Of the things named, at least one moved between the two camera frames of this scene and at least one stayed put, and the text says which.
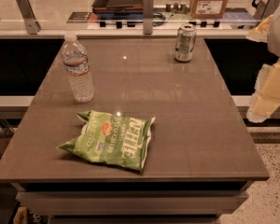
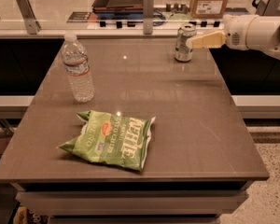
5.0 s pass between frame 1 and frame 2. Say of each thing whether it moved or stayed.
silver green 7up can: stayed
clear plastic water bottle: stayed
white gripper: moved
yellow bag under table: stayed
